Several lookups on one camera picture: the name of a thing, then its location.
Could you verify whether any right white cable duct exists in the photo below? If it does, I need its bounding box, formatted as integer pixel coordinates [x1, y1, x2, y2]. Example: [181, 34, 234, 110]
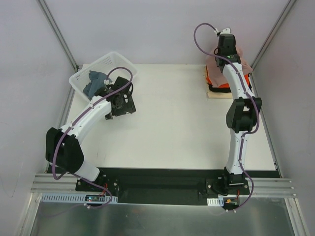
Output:
[206, 196, 239, 207]

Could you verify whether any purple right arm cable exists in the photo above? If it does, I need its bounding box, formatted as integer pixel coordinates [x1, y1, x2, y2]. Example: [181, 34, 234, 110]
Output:
[193, 23, 260, 212]

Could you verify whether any right aluminium frame post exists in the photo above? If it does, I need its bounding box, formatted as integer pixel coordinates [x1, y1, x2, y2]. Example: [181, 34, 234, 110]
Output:
[252, 0, 297, 69]

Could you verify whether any beige folded t shirt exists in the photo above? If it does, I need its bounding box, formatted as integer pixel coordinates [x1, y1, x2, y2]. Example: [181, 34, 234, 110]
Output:
[204, 66, 232, 99]

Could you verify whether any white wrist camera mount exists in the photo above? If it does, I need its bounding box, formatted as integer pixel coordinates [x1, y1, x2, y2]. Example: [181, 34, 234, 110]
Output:
[104, 79, 113, 85]
[215, 28, 231, 37]

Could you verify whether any blue grey t shirt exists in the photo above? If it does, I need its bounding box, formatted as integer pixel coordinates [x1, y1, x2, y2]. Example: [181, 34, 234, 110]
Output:
[83, 70, 108, 100]

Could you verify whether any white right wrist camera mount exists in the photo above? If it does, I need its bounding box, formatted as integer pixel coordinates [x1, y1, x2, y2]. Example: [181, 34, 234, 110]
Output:
[215, 28, 231, 37]

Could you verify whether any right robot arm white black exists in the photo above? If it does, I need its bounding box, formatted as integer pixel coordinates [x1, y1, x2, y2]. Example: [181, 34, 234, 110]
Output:
[211, 33, 262, 196]

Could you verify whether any pink t shirt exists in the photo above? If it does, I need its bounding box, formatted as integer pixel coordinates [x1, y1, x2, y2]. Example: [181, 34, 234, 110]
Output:
[205, 48, 253, 87]

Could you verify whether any left white cable duct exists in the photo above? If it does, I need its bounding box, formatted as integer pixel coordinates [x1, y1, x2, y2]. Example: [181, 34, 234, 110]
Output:
[41, 193, 118, 204]

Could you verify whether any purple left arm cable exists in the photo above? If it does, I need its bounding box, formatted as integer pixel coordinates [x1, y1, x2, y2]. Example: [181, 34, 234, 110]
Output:
[52, 66, 135, 209]

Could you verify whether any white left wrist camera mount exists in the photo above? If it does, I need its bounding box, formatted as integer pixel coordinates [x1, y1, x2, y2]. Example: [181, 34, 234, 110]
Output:
[104, 79, 113, 85]

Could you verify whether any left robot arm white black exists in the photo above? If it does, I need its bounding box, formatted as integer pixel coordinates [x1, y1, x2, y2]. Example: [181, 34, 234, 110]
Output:
[45, 76, 136, 191]

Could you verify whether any aluminium rail profile front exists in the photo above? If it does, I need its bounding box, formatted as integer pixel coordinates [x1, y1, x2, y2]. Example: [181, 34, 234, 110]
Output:
[31, 174, 298, 199]

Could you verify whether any orange folded t shirt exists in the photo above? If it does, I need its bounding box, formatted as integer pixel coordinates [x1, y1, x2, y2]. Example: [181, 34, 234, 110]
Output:
[205, 74, 251, 93]

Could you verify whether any left aluminium frame post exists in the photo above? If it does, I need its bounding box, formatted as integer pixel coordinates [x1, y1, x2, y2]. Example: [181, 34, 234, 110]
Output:
[36, 0, 79, 72]

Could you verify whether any aluminium frame post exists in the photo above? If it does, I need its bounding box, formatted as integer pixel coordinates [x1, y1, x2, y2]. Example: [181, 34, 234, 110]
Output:
[36, 0, 79, 72]
[252, 0, 297, 69]

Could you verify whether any white cable duct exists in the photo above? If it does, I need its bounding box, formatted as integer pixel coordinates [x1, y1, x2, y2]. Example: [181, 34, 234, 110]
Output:
[206, 196, 239, 207]
[41, 193, 118, 204]

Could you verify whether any black folded t shirt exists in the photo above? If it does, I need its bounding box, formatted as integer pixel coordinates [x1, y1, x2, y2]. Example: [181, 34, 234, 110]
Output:
[208, 84, 231, 93]

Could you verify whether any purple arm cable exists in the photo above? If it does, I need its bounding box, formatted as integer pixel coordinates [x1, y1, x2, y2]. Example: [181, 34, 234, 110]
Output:
[52, 66, 135, 209]
[193, 23, 260, 212]

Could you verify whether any white plastic laundry basket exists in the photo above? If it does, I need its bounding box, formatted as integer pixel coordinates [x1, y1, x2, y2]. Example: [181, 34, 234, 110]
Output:
[69, 52, 139, 102]

